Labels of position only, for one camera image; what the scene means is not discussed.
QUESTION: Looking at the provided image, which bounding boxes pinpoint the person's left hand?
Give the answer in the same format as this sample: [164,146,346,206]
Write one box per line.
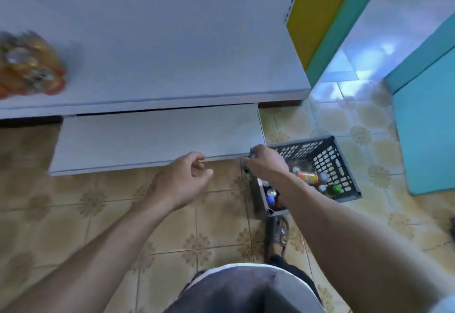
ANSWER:
[153,151,214,211]

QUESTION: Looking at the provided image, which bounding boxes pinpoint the person's right hand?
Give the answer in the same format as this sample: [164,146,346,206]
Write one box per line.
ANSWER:
[242,144,291,182]

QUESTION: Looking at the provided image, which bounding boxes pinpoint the grey plastic crate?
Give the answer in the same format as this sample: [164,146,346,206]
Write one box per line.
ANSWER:
[245,136,362,219]

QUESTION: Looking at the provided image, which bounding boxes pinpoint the orange can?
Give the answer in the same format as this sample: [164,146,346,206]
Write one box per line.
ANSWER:
[297,170,321,186]

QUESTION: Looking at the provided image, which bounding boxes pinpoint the drinks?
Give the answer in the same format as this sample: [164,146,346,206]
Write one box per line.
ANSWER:
[313,169,334,195]

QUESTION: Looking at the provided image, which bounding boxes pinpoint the white metal shelf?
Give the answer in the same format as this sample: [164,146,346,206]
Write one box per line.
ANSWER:
[0,0,314,177]

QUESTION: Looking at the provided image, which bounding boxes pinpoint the group of orange cans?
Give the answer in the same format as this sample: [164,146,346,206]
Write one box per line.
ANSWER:
[0,31,68,100]

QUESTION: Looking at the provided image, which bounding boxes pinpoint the person's right forearm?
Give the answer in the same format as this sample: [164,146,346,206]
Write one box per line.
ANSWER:
[273,170,455,313]

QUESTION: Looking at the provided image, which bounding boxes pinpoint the person's left forearm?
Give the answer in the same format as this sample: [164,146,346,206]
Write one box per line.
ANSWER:
[3,195,179,313]

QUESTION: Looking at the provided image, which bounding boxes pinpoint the person's black shorts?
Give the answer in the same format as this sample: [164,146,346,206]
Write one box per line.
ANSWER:
[269,254,322,289]

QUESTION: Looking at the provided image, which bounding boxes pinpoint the person's grey shirt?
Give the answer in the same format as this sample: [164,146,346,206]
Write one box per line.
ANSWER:
[165,263,327,313]

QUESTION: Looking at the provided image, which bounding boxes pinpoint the person's grey sleeve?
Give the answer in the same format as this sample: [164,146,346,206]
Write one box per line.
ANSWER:
[427,295,455,313]

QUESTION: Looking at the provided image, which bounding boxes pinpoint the teal cabinet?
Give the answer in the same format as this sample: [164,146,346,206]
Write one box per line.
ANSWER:
[385,14,455,196]

